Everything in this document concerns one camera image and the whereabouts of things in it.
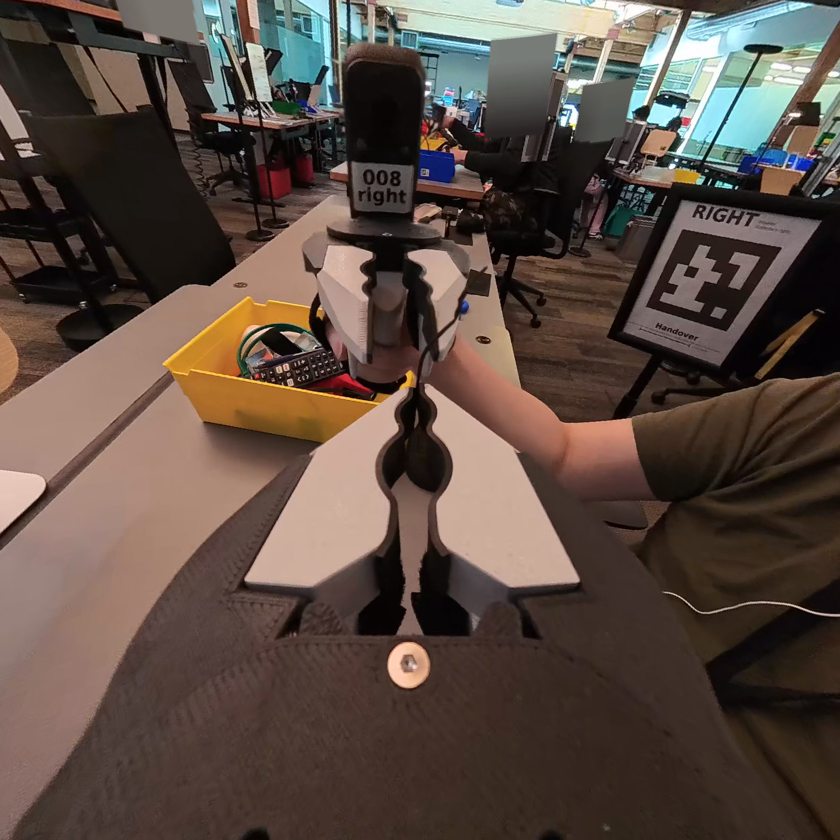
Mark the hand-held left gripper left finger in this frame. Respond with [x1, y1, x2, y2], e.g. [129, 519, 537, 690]
[244, 386, 421, 636]

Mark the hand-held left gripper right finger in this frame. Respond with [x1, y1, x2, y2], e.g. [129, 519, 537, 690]
[420, 386, 581, 632]

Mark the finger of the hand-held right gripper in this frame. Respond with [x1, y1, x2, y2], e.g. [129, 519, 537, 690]
[317, 246, 376, 380]
[403, 249, 468, 380]

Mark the person's right forearm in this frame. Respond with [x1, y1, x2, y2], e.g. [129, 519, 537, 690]
[433, 338, 654, 503]

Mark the red object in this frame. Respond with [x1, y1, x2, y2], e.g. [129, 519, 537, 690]
[314, 373, 380, 403]

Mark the person's right hand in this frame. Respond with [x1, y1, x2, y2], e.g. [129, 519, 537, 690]
[325, 322, 475, 396]

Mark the white roll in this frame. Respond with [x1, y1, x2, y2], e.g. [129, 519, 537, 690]
[241, 328, 317, 361]

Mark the black remote control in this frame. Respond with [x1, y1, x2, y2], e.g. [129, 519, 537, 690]
[251, 348, 347, 389]

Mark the yellow plastic bin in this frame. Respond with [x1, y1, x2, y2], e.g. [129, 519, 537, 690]
[163, 297, 416, 444]

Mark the black stanchion pole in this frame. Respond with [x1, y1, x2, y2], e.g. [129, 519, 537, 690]
[245, 105, 277, 242]

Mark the red storage bin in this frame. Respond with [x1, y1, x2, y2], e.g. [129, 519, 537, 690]
[256, 164, 294, 202]

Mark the black swivel office chair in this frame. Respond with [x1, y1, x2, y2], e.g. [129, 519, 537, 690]
[489, 139, 616, 329]

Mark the black sign easel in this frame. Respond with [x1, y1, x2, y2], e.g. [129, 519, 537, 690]
[612, 354, 665, 421]

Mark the wooden chair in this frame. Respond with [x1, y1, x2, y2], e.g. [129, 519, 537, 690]
[638, 128, 681, 173]

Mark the framed marker sign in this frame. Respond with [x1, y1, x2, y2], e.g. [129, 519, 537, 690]
[607, 182, 840, 378]

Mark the black floor lamp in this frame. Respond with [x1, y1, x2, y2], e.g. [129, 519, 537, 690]
[697, 44, 786, 173]

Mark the thin black cable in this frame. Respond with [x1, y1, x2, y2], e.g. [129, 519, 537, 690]
[415, 266, 492, 391]

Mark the green cable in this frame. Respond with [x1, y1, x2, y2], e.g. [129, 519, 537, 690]
[236, 323, 317, 379]

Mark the thin white cable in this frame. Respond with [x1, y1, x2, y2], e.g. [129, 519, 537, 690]
[663, 591, 840, 619]

